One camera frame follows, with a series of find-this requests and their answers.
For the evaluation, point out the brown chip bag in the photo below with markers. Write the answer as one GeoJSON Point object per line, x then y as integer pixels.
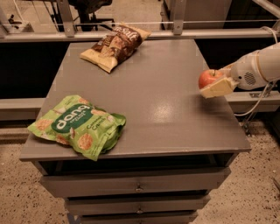
{"type": "Point", "coordinates": [115, 47]}

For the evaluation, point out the metal railing frame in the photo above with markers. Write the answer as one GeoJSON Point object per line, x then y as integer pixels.
{"type": "Point", "coordinates": [70, 33]}

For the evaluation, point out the bottom grey drawer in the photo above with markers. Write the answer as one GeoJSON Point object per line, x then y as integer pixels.
{"type": "Point", "coordinates": [181, 217]}

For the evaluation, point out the green dang chip bag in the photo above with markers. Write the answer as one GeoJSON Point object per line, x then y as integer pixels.
{"type": "Point", "coordinates": [76, 122]}

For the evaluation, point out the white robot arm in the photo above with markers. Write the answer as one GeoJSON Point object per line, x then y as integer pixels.
{"type": "Point", "coordinates": [269, 63]}

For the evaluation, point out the grey drawer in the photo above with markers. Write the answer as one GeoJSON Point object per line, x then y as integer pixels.
{"type": "Point", "coordinates": [138, 205]}
{"type": "Point", "coordinates": [119, 183]}
{"type": "Point", "coordinates": [181, 217]}

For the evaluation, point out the middle grey drawer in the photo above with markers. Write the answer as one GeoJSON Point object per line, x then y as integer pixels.
{"type": "Point", "coordinates": [138, 205]}

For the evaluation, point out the red apple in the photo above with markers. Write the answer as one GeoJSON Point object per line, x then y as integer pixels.
{"type": "Point", "coordinates": [209, 76]}

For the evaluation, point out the black office chair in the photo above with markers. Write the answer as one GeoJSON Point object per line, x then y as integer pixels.
{"type": "Point", "coordinates": [86, 11]}

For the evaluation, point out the grey drawer cabinet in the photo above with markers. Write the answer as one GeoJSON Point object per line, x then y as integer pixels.
{"type": "Point", "coordinates": [170, 126]}

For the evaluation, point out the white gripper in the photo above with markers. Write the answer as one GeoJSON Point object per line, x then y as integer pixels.
{"type": "Point", "coordinates": [244, 72]}

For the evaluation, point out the top grey drawer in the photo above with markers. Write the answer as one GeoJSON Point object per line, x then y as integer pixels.
{"type": "Point", "coordinates": [119, 183]}

